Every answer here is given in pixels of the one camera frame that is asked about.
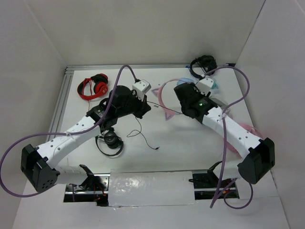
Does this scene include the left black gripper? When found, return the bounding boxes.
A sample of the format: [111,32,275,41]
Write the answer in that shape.
[116,90,151,118]

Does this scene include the blue pink cat-ear headphones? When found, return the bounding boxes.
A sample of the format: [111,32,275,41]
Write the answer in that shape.
[126,78,198,151]

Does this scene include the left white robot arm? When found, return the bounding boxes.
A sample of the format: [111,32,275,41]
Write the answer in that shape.
[21,81,151,193]

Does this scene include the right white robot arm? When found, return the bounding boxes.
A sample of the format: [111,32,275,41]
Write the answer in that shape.
[174,83,275,187]

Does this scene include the teal white headphones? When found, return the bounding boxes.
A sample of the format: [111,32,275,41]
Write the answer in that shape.
[210,80,220,94]

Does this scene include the red black headphones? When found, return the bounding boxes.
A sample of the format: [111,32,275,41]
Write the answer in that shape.
[77,73,108,101]

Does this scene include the small black headphones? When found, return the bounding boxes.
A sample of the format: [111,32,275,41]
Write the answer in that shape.
[95,127,124,157]

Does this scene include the black headphones far corner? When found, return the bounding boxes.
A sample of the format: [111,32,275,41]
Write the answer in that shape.
[189,55,217,80]

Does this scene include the white taped sheet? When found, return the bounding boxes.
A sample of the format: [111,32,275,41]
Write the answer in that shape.
[108,171,195,207]

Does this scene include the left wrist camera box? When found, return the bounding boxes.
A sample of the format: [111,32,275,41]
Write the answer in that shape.
[132,80,151,101]

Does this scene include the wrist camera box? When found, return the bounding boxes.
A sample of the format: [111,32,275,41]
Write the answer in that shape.
[132,80,151,101]
[196,77,214,94]

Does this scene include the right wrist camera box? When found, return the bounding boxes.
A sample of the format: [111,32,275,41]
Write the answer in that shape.
[196,77,214,94]

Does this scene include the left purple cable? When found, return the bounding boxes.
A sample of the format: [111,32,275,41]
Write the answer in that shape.
[0,64,140,198]

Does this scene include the purple cable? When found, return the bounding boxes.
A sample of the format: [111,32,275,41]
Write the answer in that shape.
[202,65,254,210]
[0,64,140,198]

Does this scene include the aluminium frame rail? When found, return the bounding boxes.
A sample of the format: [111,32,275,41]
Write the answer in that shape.
[50,65,224,173]

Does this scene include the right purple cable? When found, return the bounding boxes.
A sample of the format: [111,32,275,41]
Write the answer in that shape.
[202,65,254,210]

